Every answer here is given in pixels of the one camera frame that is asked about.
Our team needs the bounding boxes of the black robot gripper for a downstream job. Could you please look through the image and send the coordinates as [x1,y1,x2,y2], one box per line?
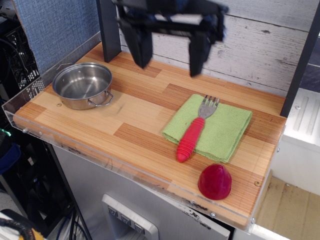
[113,0,229,77]

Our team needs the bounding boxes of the red pepper toy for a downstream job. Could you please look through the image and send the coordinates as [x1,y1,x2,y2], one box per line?
[198,163,232,200]

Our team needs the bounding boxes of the stainless steel pot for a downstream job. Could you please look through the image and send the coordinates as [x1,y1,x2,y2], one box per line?
[52,62,114,110]

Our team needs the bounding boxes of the green folded cloth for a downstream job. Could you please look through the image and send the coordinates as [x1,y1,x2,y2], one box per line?
[162,94,253,163]

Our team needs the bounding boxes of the stainless steel cabinet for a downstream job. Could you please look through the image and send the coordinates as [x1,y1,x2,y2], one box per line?
[53,146,234,240]

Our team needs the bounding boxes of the white metal side unit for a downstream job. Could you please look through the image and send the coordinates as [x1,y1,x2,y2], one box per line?
[271,88,320,195]

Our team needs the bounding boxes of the clear acrylic table guard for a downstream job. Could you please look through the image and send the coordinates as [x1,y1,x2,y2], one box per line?
[1,32,286,235]

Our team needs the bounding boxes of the yellow black object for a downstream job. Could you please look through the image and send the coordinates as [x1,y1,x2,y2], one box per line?
[0,218,45,240]

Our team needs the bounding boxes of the dark grey left post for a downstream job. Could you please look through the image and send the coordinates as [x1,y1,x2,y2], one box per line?
[96,0,122,63]

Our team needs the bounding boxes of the dark grey post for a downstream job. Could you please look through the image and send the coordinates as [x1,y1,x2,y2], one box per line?
[280,0,320,118]
[96,0,122,63]

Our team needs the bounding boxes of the red handled metal fork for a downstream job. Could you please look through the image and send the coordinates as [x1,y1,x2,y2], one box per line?
[176,95,220,163]

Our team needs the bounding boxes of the dark grey right post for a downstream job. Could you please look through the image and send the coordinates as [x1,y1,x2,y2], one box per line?
[280,0,320,118]

